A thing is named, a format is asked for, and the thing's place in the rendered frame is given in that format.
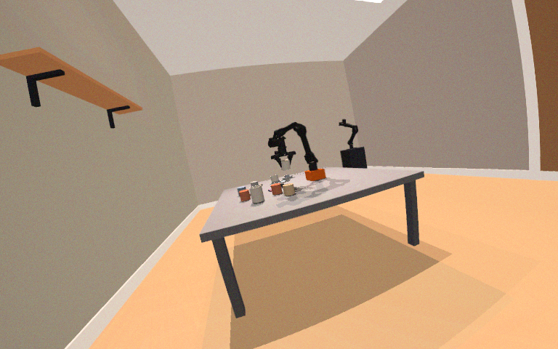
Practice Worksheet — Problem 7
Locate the orange cylinder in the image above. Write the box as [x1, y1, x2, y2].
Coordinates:
[239, 190, 251, 201]
[271, 183, 282, 195]

